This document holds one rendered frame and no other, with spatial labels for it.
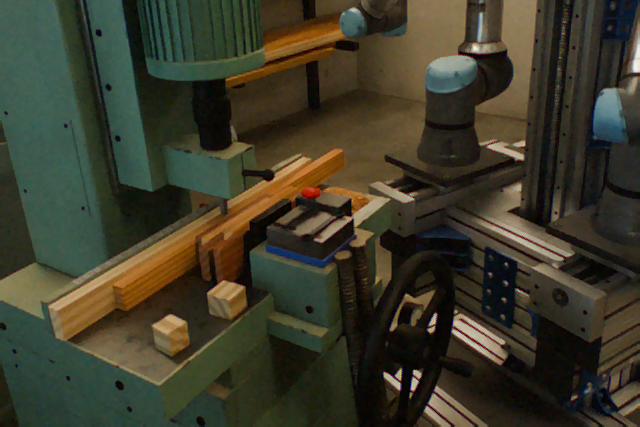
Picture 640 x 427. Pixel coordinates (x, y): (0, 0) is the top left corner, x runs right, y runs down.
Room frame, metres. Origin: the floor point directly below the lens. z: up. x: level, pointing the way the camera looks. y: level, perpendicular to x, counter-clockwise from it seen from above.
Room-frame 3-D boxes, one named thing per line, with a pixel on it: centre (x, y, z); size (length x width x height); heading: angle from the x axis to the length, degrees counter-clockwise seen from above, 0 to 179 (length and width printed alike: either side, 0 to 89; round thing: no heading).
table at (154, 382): (0.94, 0.08, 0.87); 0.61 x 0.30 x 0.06; 145
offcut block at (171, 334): (0.74, 0.20, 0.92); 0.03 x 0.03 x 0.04; 50
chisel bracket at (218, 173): (1.04, 0.17, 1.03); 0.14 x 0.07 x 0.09; 55
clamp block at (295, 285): (0.89, 0.01, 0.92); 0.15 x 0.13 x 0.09; 145
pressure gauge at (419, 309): (1.12, -0.17, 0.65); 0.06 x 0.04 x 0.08; 145
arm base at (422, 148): (1.56, -0.33, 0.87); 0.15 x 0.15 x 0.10
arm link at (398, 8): (1.83, -0.22, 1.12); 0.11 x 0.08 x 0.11; 136
